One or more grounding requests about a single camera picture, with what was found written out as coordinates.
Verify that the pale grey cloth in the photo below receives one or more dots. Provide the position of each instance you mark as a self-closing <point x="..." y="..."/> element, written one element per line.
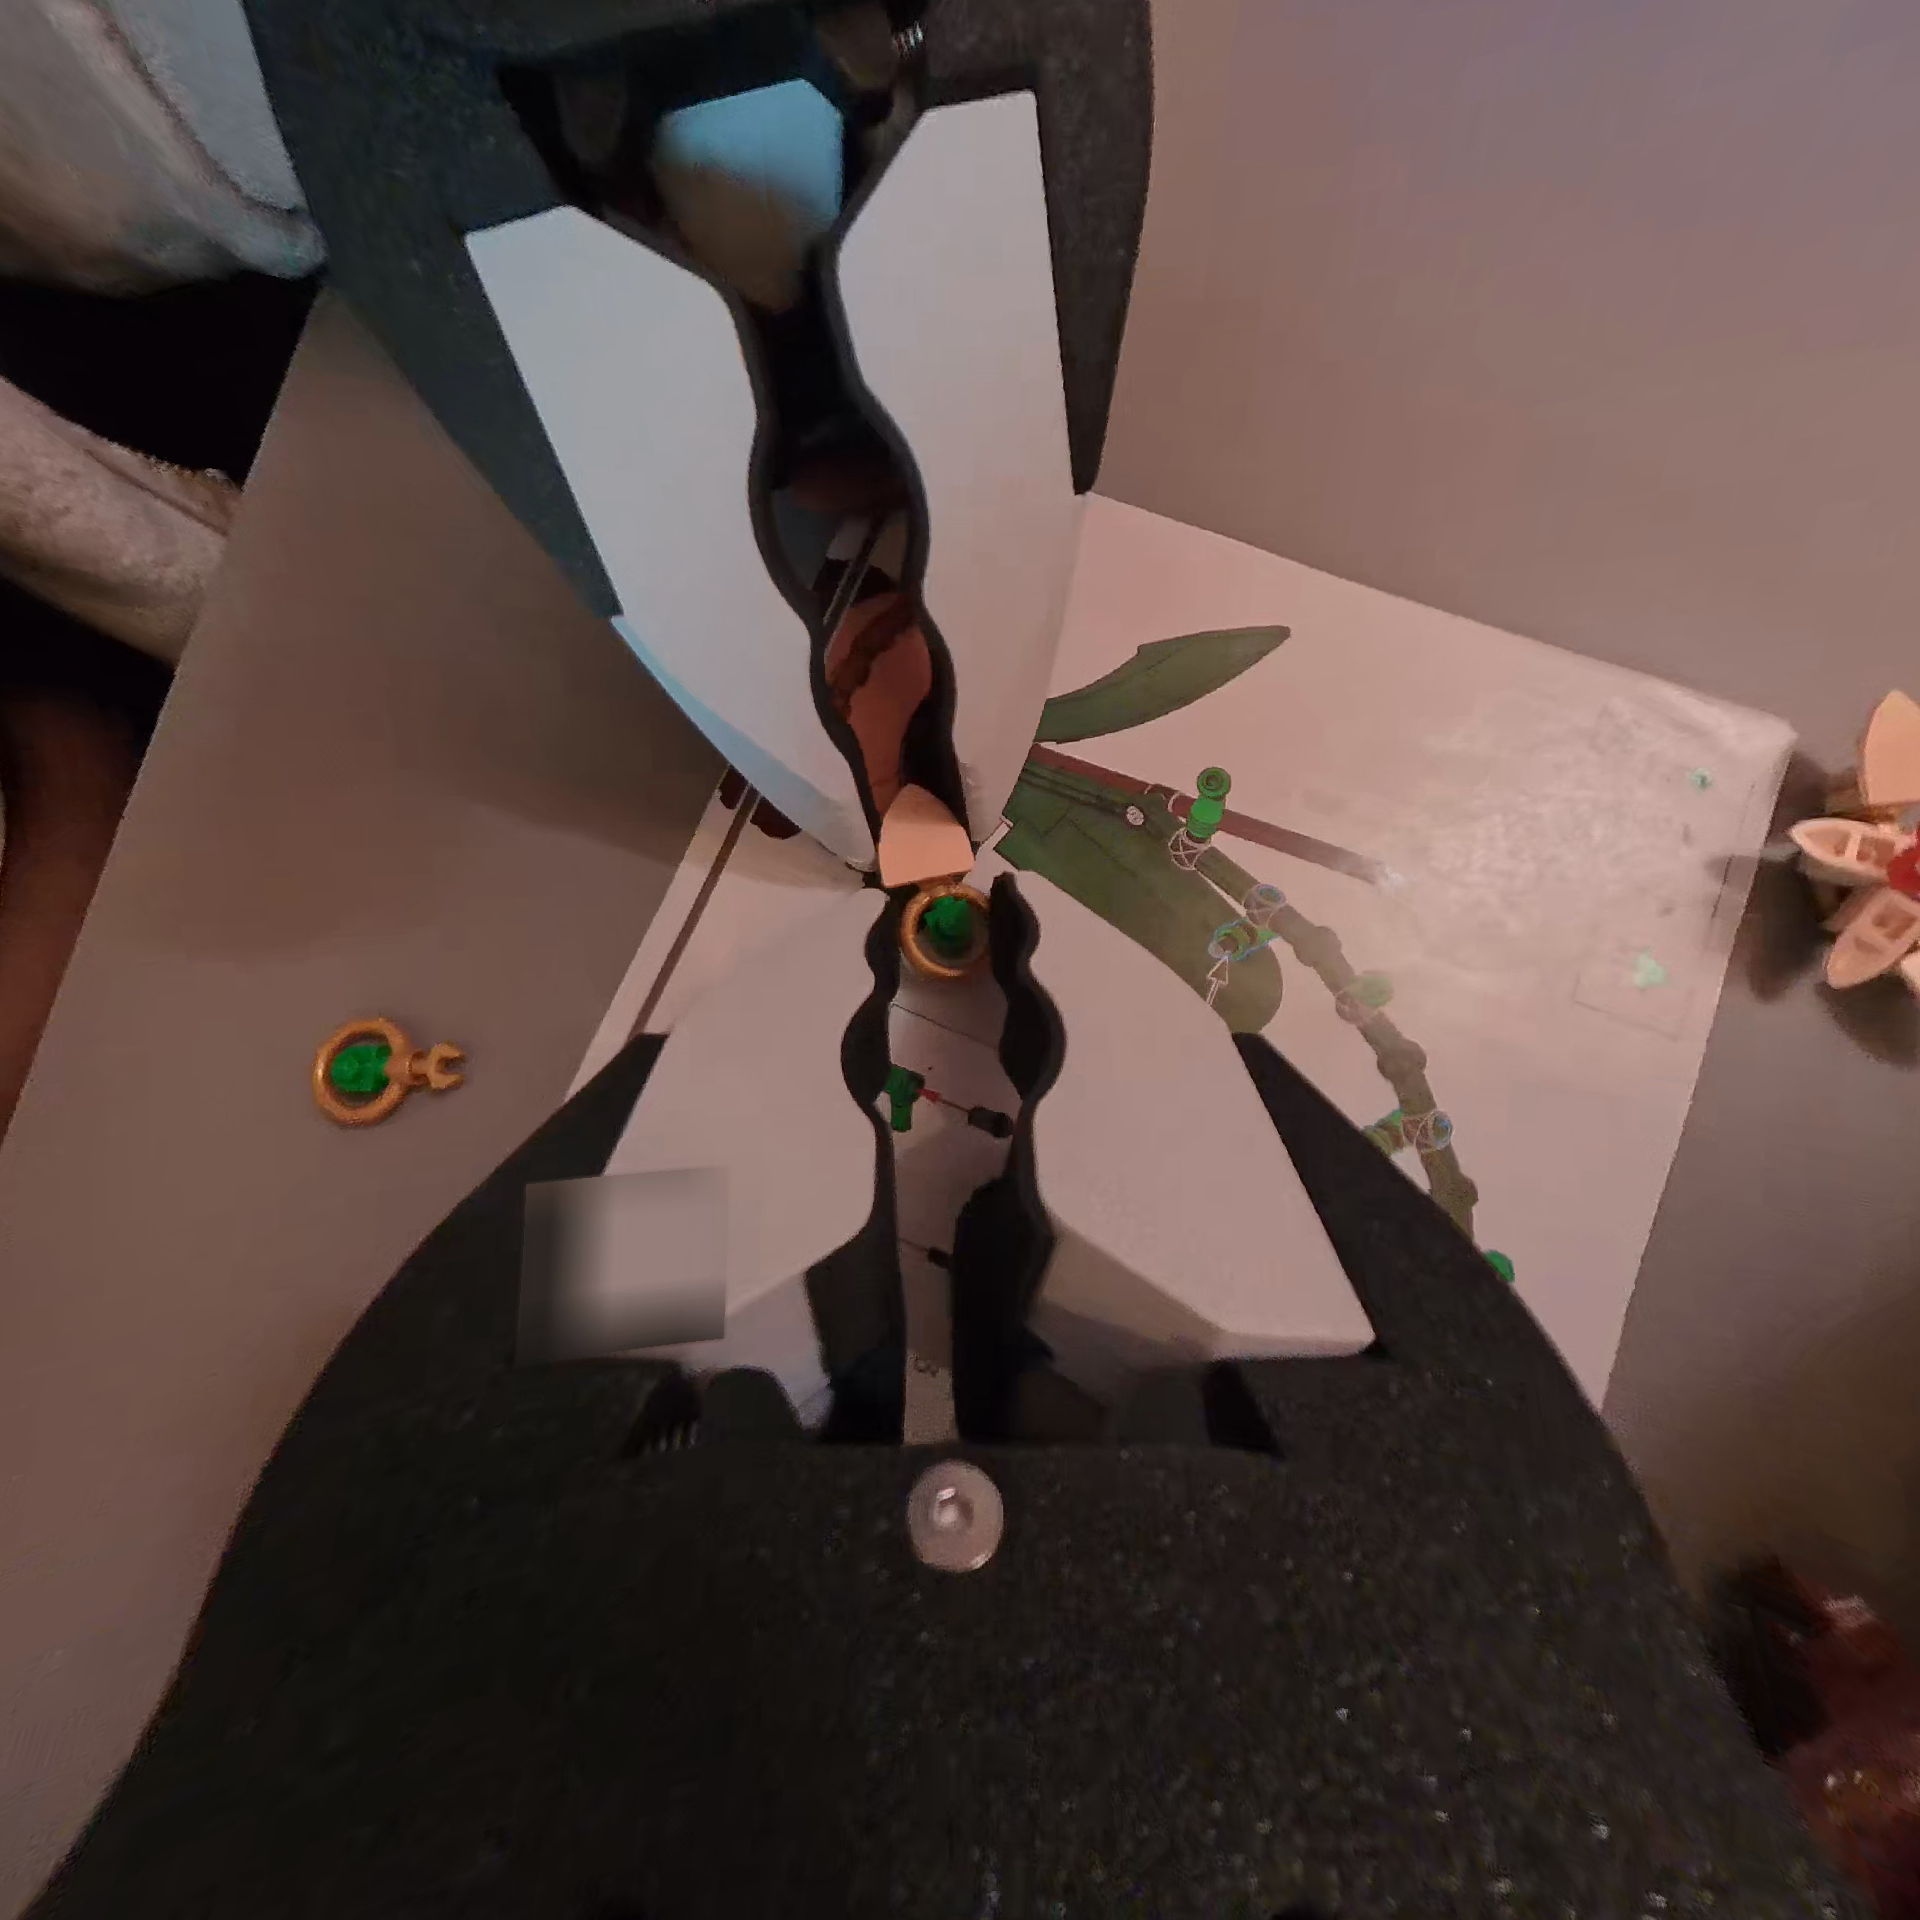
<point x="120" y="118"/>

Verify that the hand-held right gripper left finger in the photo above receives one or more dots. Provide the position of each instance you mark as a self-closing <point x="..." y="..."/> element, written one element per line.
<point x="751" y="1108"/>

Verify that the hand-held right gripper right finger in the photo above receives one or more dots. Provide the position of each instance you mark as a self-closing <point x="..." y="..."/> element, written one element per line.
<point x="1155" y="1201"/>

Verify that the white fluffy cloth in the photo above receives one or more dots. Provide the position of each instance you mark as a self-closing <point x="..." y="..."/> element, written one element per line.
<point x="91" y="509"/>

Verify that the tan shield-shaped brick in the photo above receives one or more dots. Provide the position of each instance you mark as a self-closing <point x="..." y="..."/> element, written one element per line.
<point x="923" y="849"/>

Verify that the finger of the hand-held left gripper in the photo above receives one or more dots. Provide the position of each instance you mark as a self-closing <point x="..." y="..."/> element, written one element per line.
<point x="645" y="450"/>
<point x="990" y="376"/>

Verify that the open instruction booklet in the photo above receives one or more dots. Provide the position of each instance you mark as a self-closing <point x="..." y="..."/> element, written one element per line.
<point x="1501" y="840"/>

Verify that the tan brick flower red centre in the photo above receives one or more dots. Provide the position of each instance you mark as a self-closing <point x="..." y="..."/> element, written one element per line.
<point x="1861" y="861"/>

